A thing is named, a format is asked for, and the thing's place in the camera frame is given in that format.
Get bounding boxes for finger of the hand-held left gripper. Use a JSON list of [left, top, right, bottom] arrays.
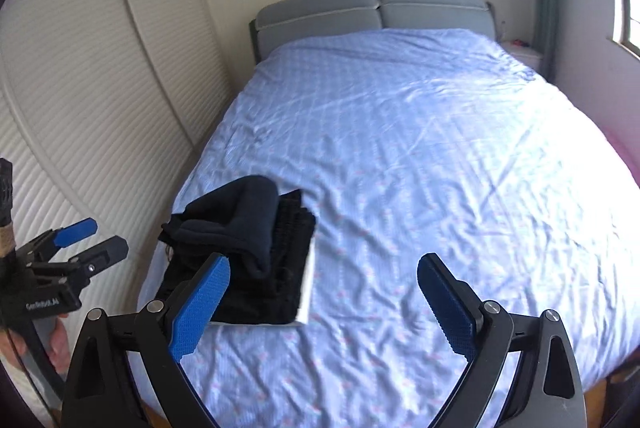
[[27, 235, 129, 283], [17, 218, 98, 259]]

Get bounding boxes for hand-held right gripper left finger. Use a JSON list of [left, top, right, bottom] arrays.
[[60, 253, 232, 428]]

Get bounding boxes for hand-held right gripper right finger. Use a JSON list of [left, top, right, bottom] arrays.
[[416, 252, 587, 428]]

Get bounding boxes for navy blue pants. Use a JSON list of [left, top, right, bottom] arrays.
[[159, 175, 280, 279]]

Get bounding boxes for folded black pants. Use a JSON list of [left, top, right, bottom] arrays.
[[156, 189, 317, 326]]

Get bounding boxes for person's left hand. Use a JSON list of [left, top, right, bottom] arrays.
[[47, 315, 72, 374]]

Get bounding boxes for folded white garment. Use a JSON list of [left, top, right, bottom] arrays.
[[207, 238, 317, 328]]

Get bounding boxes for white louvered wardrobe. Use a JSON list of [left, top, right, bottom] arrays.
[[0, 0, 238, 414]]

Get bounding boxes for bed with blue sheet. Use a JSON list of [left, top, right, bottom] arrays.
[[137, 28, 640, 428]]

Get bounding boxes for white nightstand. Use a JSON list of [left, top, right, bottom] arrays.
[[500, 40, 543, 73]]

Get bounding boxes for grey upholstered headboard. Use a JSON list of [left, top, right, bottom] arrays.
[[249, 0, 496, 64]]

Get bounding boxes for barred window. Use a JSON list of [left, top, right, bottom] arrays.
[[607, 0, 640, 58]]

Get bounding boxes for black post with rope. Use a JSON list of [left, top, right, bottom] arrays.
[[0, 158, 17, 259]]

